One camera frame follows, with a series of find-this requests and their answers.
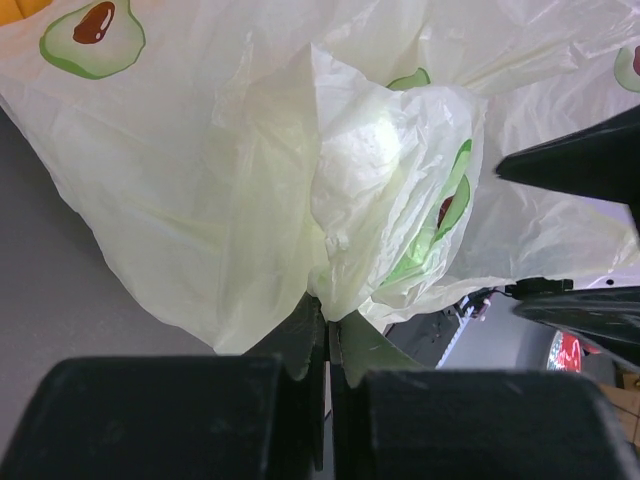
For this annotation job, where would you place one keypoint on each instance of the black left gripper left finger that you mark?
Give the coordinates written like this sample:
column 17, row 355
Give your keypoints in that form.
column 259, row 415

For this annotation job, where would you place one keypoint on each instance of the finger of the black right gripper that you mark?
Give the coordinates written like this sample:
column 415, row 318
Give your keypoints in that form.
column 606, row 317
column 599, row 162

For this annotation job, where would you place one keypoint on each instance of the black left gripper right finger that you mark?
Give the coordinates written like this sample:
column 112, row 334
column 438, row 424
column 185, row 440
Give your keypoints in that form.
column 393, row 419

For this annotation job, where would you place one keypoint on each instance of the green avocado print plastic bag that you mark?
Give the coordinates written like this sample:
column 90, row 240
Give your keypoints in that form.
column 230, row 156

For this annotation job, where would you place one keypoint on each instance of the red patterned background plate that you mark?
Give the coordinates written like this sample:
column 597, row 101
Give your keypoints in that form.
column 565, row 353

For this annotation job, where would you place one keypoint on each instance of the orange folded cloth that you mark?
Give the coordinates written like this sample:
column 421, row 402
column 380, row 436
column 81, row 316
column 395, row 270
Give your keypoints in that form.
column 12, row 11

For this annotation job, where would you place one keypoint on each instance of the white slotted cable duct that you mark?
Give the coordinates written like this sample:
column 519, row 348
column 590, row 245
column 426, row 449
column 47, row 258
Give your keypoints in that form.
column 470, row 308

